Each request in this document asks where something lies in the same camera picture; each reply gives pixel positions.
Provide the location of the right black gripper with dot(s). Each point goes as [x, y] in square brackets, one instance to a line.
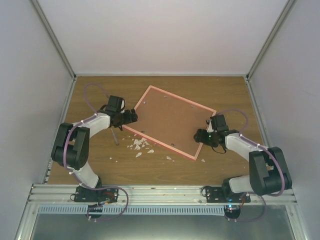
[200, 138]

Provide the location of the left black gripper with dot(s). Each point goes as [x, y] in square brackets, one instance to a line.
[129, 119]

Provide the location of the clear handle screwdriver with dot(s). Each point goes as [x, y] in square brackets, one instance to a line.
[115, 137]

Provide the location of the pink photo frame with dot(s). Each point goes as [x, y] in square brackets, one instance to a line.
[171, 121]

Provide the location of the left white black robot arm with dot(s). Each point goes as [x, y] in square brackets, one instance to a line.
[72, 142]

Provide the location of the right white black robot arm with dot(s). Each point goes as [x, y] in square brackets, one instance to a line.
[268, 170]

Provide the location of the white debris pile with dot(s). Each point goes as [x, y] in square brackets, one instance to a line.
[138, 146]

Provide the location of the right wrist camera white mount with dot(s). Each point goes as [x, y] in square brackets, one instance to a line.
[210, 128]

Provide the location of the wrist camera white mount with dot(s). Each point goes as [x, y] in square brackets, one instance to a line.
[123, 105]
[210, 128]

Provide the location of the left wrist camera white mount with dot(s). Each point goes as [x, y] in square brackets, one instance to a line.
[123, 105]

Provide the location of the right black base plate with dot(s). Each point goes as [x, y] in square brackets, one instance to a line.
[218, 194]

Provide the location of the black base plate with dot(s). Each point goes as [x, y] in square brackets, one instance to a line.
[85, 195]
[218, 194]

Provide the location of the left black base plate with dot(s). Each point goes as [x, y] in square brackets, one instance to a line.
[85, 195]

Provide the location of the grey slotted cable duct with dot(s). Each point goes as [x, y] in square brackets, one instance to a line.
[196, 210]

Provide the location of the left aluminium corner post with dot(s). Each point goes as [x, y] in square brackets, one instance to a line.
[48, 28]

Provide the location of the aluminium corner post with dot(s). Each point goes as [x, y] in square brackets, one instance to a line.
[289, 4]
[48, 28]

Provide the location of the aluminium front rail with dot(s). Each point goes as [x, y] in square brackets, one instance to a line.
[179, 195]

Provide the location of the right aluminium corner post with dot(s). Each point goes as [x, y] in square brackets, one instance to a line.
[289, 4]

